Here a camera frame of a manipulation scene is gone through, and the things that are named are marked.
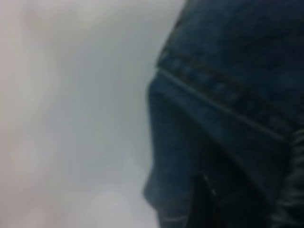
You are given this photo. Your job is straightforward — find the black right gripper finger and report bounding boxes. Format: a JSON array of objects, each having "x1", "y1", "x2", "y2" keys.
[{"x1": 270, "y1": 129, "x2": 304, "y2": 228}]

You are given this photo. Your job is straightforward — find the blue denim pants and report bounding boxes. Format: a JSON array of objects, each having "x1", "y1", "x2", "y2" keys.
[{"x1": 142, "y1": 0, "x2": 304, "y2": 228}]

